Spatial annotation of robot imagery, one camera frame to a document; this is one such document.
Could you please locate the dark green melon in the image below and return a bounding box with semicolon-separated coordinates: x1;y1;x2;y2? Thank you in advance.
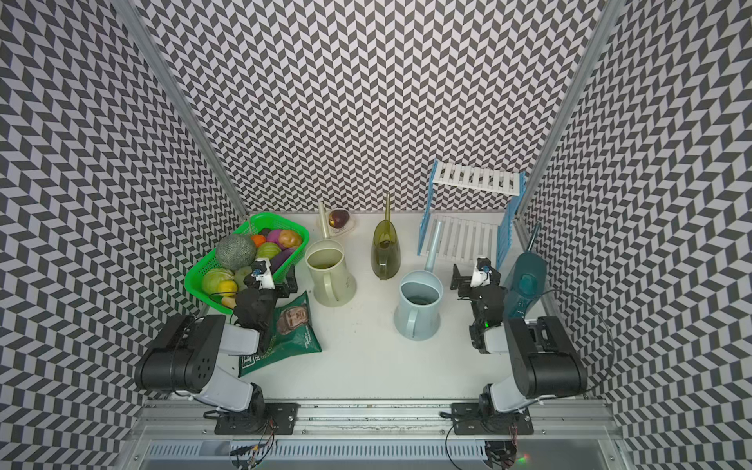
215;233;258;271

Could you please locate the blue white slatted shelf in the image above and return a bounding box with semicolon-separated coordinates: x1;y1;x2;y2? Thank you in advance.
417;161;526;269

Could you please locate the yellow lemon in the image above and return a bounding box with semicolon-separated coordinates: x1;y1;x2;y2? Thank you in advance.
217;280;239;297

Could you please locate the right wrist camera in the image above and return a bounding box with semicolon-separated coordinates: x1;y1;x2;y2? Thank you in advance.
470;258;493;289

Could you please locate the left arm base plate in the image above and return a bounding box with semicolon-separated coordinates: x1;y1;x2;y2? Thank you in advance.
215;401;300;436

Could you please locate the teal transparent watering can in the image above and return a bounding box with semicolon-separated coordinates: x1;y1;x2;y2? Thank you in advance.
503;222;548;318

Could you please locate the green apple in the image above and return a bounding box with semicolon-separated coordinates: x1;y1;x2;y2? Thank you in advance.
234;266;253;291

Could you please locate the cream watering can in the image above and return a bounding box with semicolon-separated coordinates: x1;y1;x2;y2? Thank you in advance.
305;201;356;307

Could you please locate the light green cabbage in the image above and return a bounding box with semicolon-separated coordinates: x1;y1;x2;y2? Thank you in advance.
257;242;282;260

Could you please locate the purple eggplant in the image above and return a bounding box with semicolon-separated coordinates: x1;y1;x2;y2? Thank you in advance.
270;248;297;273

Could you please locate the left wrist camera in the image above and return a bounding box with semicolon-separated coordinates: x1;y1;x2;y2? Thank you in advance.
247;258;275;290

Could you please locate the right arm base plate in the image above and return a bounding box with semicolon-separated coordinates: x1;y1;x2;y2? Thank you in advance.
450;401;535;436

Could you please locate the clear bowl with plum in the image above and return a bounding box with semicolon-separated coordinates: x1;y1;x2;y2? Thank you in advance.
325;209;356;238

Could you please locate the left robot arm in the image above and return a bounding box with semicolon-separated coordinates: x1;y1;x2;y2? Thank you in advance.
134;273;299;437

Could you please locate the olive transparent watering can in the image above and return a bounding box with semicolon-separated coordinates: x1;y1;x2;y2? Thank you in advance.
371;193;401;280

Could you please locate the green chips bag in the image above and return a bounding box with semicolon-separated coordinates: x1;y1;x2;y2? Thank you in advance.
238;292;323;377

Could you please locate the brown potato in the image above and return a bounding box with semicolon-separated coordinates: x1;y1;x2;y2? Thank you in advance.
276;229;303;250

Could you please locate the pale green squash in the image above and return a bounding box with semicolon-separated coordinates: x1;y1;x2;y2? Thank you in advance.
201;268;234;295

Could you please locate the light blue watering can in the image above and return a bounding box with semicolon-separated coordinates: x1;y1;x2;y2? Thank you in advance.
394;221;444;341

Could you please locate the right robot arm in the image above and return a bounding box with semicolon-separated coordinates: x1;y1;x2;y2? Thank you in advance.
450;258;588;435

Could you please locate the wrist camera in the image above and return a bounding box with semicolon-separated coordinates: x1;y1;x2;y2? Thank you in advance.
247;258;275;290
470;258;493;289

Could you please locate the purple onion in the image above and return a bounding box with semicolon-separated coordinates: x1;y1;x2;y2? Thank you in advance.
266;229;282;244

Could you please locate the green plastic basket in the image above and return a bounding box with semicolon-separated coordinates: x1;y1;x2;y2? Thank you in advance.
184;213;309;315

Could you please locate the orange carrot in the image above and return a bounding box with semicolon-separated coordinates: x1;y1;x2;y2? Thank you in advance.
252;234;266;247

